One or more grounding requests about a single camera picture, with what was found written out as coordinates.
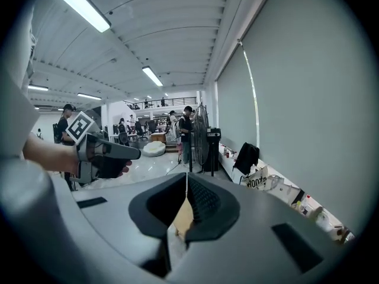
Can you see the oval wooden table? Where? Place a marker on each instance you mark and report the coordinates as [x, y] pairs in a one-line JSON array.
[[181, 217]]

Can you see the person's left forearm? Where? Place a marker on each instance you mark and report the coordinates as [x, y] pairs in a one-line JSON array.
[[50, 155]]

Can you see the black standing fan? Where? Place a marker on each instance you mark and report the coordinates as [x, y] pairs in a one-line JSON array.
[[201, 138]]

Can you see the grey roller blind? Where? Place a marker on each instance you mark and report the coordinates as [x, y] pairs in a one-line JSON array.
[[237, 99], [311, 99]]

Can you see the white beanbag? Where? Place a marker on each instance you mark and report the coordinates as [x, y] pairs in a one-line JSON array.
[[154, 149]]

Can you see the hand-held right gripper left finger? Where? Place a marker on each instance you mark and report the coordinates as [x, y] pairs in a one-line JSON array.
[[118, 206]]

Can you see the long ceiling light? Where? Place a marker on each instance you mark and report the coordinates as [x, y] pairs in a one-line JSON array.
[[38, 87], [84, 10], [89, 96], [152, 76]]

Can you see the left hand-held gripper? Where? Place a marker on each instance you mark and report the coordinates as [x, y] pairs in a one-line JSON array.
[[87, 158]]

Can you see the white printed tote bag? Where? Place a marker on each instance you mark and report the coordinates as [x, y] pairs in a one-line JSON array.
[[254, 180]]

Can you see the white long bench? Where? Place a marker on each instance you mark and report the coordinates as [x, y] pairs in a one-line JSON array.
[[229, 161]]

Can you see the person's white shirt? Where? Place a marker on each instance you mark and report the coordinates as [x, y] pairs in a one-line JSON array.
[[17, 99]]

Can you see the person's left hand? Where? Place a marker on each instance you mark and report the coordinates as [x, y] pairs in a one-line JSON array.
[[114, 167]]

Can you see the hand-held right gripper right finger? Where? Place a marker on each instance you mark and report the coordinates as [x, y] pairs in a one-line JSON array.
[[254, 217]]

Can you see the black balcony railing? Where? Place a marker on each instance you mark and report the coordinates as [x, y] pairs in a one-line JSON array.
[[165, 100]]

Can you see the black bag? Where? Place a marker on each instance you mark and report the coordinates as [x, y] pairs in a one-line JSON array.
[[247, 157]]

